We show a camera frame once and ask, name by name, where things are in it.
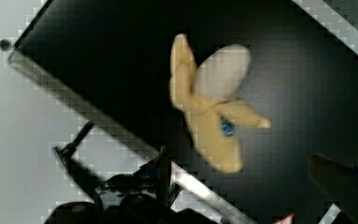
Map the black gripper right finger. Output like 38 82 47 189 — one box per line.
309 153 358 224

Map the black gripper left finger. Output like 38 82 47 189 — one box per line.
45 121 217 224

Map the peeled toy banana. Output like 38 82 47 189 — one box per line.
170 34 271 173

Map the black toaster oven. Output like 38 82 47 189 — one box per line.
8 0 358 224

